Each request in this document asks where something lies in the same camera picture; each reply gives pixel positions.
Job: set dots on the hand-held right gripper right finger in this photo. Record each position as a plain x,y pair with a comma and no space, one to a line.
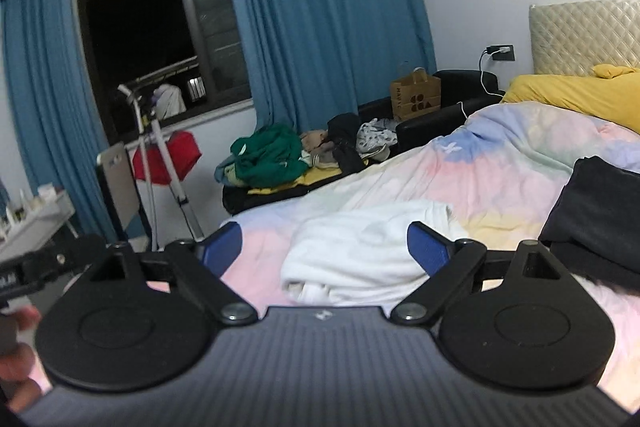
427,249

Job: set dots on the person's left hand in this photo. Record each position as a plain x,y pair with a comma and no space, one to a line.
20,372

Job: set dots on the dark window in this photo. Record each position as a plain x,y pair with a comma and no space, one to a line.
140,27

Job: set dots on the white patterned garment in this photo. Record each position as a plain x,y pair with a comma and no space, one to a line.
377,137

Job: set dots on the white shelf cart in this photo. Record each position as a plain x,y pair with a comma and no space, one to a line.
35,222

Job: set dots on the green garment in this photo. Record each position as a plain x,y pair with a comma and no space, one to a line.
265,154

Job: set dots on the black garment on sofa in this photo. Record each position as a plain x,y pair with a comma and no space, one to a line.
345,132

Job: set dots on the yellow pillow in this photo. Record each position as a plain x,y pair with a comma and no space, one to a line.
560,94

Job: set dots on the black folded garment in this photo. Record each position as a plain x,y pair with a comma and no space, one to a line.
595,217

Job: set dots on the beige clothes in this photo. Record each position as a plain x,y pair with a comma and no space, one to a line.
317,144

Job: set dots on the white plastic bag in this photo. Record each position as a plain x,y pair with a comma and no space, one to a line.
170,101

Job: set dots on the red cloth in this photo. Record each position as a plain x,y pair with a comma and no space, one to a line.
185,152

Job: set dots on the white tripod stand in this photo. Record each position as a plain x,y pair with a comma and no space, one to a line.
167,167

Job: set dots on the black sofa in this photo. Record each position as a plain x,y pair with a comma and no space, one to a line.
465,87

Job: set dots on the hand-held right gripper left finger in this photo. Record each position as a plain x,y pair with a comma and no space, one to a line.
220,247

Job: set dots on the yellow and blue clothes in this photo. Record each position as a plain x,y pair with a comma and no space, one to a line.
225,172

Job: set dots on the pastel tie-dye blanket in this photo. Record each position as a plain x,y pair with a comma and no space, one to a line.
500,157

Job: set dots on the blue curtain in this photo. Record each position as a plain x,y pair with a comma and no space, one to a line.
45,107
325,7

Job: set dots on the brown paper bag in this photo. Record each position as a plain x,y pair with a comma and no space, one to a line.
415,99

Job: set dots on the beige quilted headboard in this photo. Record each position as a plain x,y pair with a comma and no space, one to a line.
580,37

